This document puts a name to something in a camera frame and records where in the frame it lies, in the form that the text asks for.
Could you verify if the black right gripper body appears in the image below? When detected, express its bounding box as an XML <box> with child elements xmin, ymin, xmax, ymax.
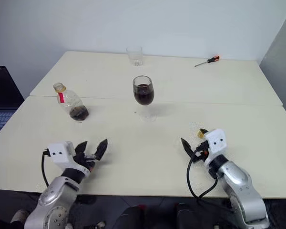
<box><xmin>193</xmin><ymin>141</ymin><xmax>210</xmax><ymax>160</ymax></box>

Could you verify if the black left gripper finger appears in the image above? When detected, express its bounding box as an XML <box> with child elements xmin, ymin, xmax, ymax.
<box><xmin>94</xmin><ymin>138</ymin><xmax>109</xmax><ymax>161</ymax></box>
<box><xmin>74</xmin><ymin>141</ymin><xmax>88</xmax><ymax>157</ymax></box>

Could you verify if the dark laptop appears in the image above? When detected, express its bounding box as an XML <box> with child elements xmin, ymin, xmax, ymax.
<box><xmin>0</xmin><ymin>66</ymin><xmax>24</xmax><ymax>142</ymax></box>

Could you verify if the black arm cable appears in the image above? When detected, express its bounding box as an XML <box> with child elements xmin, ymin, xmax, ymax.
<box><xmin>186</xmin><ymin>143</ymin><xmax>235</xmax><ymax>213</ymax></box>
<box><xmin>41</xmin><ymin>149</ymin><xmax>51</xmax><ymax>187</ymax></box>

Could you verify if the orange black handled screwdriver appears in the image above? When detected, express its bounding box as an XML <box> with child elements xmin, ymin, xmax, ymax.
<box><xmin>194</xmin><ymin>55</ymin><xmax>220</xmax><ymax>68</ymax></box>

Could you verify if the plastic cola bottle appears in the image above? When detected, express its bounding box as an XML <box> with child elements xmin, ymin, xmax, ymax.
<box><xmin>53</xmin><ymin>82</ymin><xmax>90</xmax><ymax>123</ymax></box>

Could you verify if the grey partition panel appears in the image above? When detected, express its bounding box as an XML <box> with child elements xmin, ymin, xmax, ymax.
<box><xmin>258</xmin><ymin>0</ymin><xmax>286</xmax><ymax>127</ymax></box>

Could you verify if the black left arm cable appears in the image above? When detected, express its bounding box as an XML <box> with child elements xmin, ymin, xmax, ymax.
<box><xmin>41</xmin><ymin>149</ymin><xmax>51</xmax><ymax>187</ymax></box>

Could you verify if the clear glass tumbler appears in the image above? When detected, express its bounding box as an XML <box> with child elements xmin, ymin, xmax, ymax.
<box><xmin>126</xmin><ymin>45</ymin><xmax>143</xmax><ymax>67</ymax></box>

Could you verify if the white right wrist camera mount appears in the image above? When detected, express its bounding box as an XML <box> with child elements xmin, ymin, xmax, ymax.
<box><xmin>203</xmin><ymin>128</ymin><xmax>227</xmax><ymax>168</ymax></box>

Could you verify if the clear wine glass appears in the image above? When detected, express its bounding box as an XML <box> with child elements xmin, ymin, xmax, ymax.
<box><xmin>133</xmin><ymin>75</ymin><xmax>157</xmax><ymax>122</ymax></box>

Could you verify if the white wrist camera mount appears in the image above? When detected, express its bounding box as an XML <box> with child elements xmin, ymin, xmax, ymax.
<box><xmin>203</xmin><ymin>128</ymin><xmax>227</xmax><ymax>168</ymax></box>
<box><xmin>47</xmin><ymin>141</ymin><xmax>90</xmax><ymax>177</ymax></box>

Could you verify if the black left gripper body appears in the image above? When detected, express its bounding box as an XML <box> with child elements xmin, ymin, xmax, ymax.
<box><xmin>73</xmin><ymin>153</ymin><xmax>98</xmax><ymax>171</ymax></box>

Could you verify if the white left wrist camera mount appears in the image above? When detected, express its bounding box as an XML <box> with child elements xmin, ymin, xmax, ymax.
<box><xmin>47</xmin><ymin>141</ymin><xmax>90</xmax><ymax>177</ymax></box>

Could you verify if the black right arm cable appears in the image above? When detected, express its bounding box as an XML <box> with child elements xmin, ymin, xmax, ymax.
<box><xmin>186</xmin><ymin>143</ymin><xmax>235</xmax><ymax>213</ymax></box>

